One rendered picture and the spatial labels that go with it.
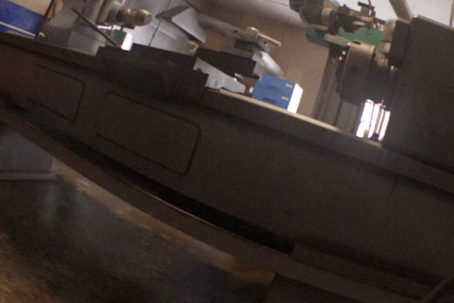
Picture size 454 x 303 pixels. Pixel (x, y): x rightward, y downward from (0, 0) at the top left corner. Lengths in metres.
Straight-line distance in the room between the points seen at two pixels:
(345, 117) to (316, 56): 6.41
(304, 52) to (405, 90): 7.80
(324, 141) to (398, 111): 0.27
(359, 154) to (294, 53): 7.91
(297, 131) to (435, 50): 0.56
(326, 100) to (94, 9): 1.55
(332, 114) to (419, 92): 1.39
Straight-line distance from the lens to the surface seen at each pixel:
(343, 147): 1.14
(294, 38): 9.09
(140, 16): 1.82
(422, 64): 1.23
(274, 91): 3.49
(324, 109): 2.48
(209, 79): 1.26
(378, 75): 1.37
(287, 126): 1.16
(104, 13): 1.93
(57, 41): 2.02
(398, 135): 1.18
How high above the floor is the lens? 0.76
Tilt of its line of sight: 2 degrees down
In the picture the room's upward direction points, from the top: 19 degrees clockwise
